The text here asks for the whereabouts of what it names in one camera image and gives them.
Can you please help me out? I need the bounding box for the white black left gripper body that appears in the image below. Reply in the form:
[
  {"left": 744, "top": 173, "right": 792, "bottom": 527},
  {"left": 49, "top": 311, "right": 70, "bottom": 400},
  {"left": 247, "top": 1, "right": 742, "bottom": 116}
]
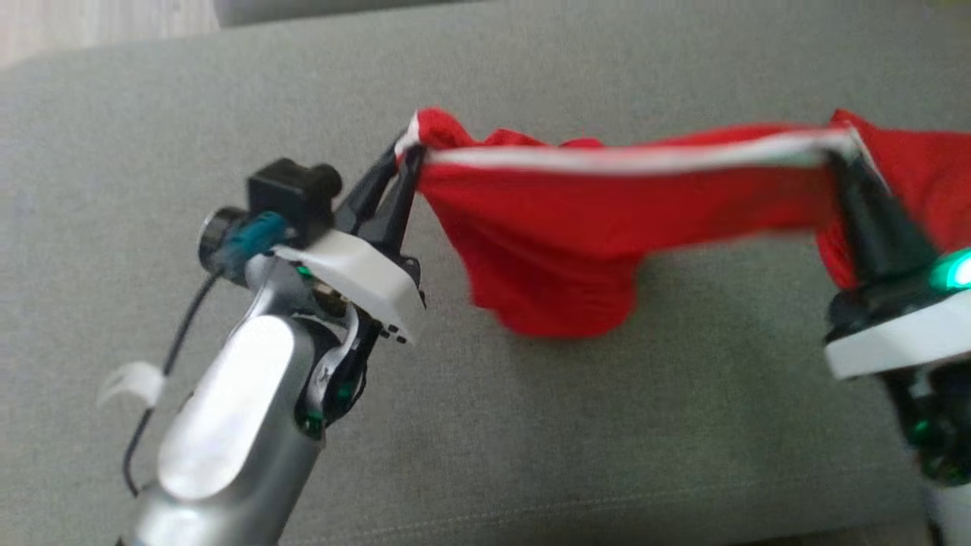
[{"left": 272, "top": 227, "right": 427, "bottom": 347}]

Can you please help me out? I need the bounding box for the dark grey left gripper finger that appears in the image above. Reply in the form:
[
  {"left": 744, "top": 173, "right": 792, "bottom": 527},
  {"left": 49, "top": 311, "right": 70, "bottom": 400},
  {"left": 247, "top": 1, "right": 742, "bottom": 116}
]
[
  {"left": 367, "top": 149, "right": 426, "bottom": 253},
  {"left": 332, "top": 143, "right": 404, "bottom": 233}
]

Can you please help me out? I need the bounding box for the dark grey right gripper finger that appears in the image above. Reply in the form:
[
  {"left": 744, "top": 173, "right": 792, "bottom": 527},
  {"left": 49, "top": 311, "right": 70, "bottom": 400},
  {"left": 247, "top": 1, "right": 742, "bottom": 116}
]
[
  {"left": 827, "top": 147, "right": 897, "bottom": 293},
  {"left": 842, "top": 147, "right": 941, "bottom": 286}
]

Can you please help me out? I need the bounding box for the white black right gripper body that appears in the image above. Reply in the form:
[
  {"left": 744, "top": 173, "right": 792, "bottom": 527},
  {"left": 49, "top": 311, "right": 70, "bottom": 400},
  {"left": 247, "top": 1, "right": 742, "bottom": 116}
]
[{"left": 822, "top": 249, "right": 971, "bottom": 381}]

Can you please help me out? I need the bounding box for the plain red mesh garment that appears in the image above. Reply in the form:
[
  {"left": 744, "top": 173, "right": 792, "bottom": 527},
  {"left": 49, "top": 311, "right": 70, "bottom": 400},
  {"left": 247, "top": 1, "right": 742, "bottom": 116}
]
[{"left": 394, "top": 106, "right": 866, "bottom": 339}]

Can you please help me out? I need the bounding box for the large grey sofa chaise cushion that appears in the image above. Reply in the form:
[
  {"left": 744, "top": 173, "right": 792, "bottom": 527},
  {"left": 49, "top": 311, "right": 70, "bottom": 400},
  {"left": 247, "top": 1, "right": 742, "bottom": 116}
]
[{"left": 0, "top": 0, "right": 971, "bottom": 546}]

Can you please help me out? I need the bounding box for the teal cable connector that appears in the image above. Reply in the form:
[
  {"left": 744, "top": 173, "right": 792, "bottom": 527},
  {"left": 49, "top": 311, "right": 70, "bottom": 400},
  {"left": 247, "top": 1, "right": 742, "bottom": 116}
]
[{"left": 220, "top": 212, "right": 288, "bottom": 268}]

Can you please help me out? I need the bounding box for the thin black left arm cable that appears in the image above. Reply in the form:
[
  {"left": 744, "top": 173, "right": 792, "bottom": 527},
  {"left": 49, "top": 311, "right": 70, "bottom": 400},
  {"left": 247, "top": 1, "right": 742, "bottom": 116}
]
[{"left": 121, "top": 269, "right": 225, "bottom": 497}]

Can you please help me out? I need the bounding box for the white cable strap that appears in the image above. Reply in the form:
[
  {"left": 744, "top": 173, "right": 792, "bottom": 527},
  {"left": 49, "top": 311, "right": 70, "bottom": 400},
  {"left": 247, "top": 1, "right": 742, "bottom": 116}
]
[{"left": 97, "top": 362, "right": 165, "bottom": 408}]

